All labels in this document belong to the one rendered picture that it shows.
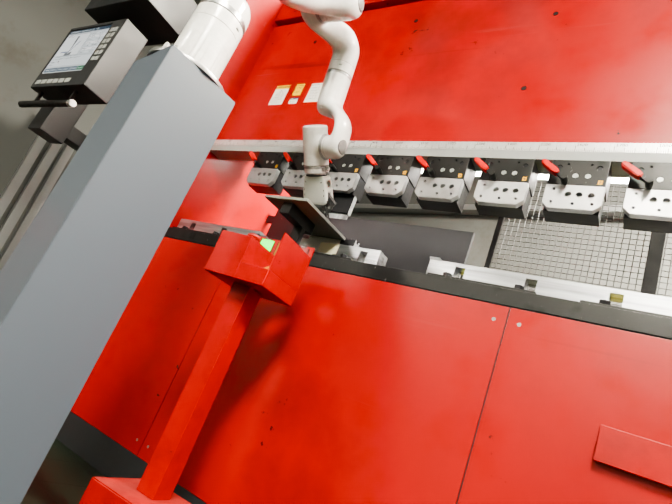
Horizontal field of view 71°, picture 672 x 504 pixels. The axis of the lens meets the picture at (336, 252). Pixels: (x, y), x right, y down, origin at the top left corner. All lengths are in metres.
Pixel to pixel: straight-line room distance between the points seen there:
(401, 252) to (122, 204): 1.42
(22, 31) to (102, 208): 3.90
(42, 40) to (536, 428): 4.54
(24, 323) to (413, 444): 0.84
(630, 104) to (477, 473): 1.11
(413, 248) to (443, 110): 0.66
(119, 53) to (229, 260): 1.30
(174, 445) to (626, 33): 1.76
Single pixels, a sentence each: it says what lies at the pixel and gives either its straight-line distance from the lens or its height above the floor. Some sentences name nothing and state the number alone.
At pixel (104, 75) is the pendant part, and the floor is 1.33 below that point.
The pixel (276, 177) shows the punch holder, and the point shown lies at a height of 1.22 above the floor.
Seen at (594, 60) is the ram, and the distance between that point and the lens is 1.79.
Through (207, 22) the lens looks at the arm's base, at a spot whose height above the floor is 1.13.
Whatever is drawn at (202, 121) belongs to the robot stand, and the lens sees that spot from 1.11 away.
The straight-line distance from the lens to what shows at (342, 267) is 1.43.
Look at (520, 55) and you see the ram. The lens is 1.87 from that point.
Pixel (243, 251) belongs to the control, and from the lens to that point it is 1.25.
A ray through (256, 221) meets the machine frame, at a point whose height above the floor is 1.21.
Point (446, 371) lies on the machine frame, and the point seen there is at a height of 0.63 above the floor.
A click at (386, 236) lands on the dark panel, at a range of 2.23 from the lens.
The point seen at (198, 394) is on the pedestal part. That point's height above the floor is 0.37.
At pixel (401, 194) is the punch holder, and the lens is 1.64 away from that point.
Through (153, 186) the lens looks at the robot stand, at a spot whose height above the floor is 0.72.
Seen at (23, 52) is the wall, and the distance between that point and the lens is 4.79.
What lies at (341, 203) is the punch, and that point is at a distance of 1.76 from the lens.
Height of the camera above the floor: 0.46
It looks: 17 degrees up
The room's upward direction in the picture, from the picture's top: 22 degrees clockwise
